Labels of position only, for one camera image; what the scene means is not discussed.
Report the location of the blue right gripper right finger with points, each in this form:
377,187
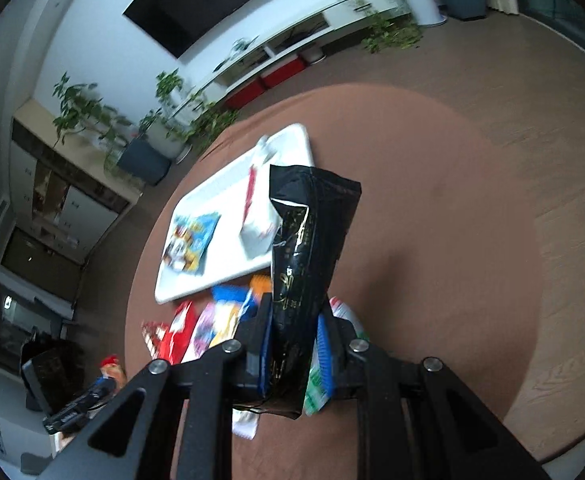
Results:
325,353

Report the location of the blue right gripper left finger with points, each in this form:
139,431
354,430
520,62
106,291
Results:
254,335

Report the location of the blue yellow snack pack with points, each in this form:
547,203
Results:
232,304

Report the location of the green white snack bag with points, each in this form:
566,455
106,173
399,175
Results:
320,386

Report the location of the orange snack bag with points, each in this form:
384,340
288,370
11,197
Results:
260,284

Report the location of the pink cartoon snack pack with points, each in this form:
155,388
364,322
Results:
204,332

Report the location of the red snack bag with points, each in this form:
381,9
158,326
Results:
175,341

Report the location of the dark red small snack pack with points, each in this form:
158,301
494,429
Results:
153,334

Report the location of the black snack bag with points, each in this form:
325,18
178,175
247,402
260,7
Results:
316,208

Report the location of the left hand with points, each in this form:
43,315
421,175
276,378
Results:
61,440

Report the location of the white silver sachet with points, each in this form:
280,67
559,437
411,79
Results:
245,424

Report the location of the white red snack pack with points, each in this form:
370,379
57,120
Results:
260,220

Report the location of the blue cartoon snack pack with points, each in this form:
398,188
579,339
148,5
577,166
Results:
188,241

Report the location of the white plastic tray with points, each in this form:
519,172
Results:
224,193

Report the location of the wooden white cabinet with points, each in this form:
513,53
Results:
66,191

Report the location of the potted plant dark pot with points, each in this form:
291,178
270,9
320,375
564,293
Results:
128,155

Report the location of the potted plant white pot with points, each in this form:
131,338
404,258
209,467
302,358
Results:
185,120

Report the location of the white tv console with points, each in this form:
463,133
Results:
256,52

